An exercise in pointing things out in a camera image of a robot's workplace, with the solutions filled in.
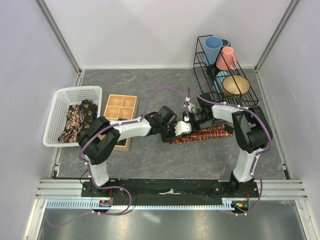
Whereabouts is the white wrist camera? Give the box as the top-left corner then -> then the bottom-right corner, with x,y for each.
183,99 -> 197,114
174,121 -> 192,136

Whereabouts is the floral black pink tie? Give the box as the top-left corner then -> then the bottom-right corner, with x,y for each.
57,104 -> 85,144

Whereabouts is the wooden compartment box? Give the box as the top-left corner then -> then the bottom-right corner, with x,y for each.
102,94 -> 139,152

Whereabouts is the white plastic basket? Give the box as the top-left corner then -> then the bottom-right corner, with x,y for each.
42,85 -> 103,148

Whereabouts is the wooden bowl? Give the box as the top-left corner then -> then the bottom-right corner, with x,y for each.
222,75 -> 251,99

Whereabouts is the light blue cup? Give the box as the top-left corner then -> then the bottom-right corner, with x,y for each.
213,71 -> 229,93

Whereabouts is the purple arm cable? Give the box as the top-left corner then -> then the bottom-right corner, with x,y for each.
186,86 -> 273,217
46,87 -> 190,228

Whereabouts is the multicolour patchwork tie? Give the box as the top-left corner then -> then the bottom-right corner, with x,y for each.
169,124 -> 235,145

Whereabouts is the pink mug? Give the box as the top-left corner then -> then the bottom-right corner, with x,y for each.
216,46 -> 238,71

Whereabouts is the black wire rack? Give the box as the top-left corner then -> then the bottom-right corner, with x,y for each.
193,35 -> 259,107

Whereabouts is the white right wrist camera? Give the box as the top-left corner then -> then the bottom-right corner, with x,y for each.
183,99 -> 197,114

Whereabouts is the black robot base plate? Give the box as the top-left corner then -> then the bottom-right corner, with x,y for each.
81,177 -> 260,207

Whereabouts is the dark green cup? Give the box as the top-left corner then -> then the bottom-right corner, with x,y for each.
221,38 -> 231,48

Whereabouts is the black gold patterned tie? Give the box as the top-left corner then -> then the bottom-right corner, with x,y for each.
80,99 -> 98,131

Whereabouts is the slotted cable duct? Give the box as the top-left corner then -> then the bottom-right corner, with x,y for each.
46,198 -> 252,211

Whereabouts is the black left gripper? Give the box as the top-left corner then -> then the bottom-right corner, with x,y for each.
158,120 -> 182,143

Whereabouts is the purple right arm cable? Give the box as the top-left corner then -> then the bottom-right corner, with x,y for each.
186,86 -> 273,217

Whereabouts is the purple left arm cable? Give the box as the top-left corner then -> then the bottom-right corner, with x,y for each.
46,87 -> 190,228

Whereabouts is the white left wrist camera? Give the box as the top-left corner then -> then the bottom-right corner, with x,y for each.
174,121 -> 192,136

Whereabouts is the blue plastic cup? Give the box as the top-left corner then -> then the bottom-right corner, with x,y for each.
204,36 -> 223,65

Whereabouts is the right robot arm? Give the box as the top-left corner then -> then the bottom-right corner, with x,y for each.
197,95 -> 273,197

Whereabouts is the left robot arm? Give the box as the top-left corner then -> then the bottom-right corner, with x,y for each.
77,105 -> 177,197

